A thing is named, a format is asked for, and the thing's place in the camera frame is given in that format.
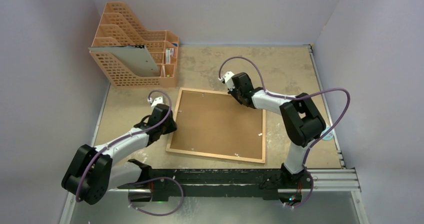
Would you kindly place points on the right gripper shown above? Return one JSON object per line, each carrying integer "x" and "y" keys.
{"x": 236, "y": 96}

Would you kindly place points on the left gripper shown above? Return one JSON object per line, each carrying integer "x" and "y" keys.
{"x": 171, "y": 127}

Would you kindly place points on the wooden picture frame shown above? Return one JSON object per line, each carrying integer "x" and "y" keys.
{"x": 215, "y": 156}

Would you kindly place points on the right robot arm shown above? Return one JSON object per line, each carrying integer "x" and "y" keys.
{"x": 302, "y": 120}

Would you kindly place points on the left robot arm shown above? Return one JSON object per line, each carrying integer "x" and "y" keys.
{"x": 93, "y": 170}

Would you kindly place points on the grey folder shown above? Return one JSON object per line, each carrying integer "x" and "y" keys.
{"x": 135, "y": 57}

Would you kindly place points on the blue white oval object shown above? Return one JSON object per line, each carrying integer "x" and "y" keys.
{"x": 329, "y": 136}

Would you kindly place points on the orange file organizer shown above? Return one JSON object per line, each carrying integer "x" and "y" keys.
{"x": 119, "y": 26}

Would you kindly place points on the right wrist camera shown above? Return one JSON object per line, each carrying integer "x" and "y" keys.
{"x": 227, "y": 78}

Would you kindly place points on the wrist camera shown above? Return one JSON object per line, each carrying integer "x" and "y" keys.
{"x": 155, "y": 101}
{"x": 227, "y": 78}

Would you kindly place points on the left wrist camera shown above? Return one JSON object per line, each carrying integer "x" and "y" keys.
{"x": 155, "y": 101}

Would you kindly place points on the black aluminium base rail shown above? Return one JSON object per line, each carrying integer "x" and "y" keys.
{"x": 267, "y": 184}

